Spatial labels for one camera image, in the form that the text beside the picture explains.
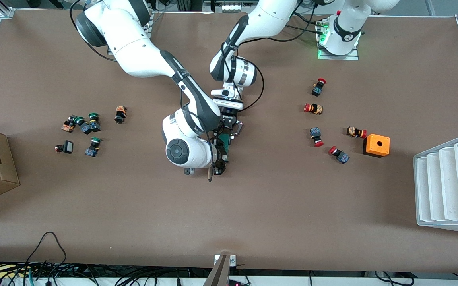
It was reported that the red mushroom button orange block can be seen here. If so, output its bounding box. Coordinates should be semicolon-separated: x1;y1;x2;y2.
346;126;368;139
303;103;324;116

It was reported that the white stepped plastic tray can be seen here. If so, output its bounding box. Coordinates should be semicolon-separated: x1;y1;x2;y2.
413;132;458;236

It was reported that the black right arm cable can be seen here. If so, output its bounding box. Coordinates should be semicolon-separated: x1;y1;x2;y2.
69;0;118;62

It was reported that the orange button enclosure box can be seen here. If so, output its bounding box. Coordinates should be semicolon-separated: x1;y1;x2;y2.
363;134;391;158

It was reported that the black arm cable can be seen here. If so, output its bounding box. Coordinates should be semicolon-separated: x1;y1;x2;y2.
235;56;265;112
69;0;118;62

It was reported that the black cable bundle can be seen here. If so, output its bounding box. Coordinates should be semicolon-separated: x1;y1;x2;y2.
0;260;213;286

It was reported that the green circuit board module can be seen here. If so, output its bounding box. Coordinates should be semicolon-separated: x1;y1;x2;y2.
218;133;232;157

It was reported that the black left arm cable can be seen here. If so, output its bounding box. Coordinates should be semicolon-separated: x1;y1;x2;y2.
235;56;265;112

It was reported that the brown camera support post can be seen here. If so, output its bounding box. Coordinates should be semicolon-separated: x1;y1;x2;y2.
203;254;229;286

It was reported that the black looped table cable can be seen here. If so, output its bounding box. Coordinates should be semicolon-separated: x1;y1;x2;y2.
25;231;68;271

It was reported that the red mushroom button blue block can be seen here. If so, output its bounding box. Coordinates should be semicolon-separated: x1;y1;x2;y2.
311;78;327;97
328;145;350;164
309;127;324;148

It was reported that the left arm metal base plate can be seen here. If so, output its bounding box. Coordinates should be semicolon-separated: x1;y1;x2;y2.
317;16;360;61

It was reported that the black rectangular white-lens button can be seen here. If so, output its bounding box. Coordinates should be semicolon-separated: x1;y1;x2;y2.
54;140;74;155

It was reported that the green push button yellow band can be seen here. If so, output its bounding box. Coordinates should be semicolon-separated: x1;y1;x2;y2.
87;113;102;133

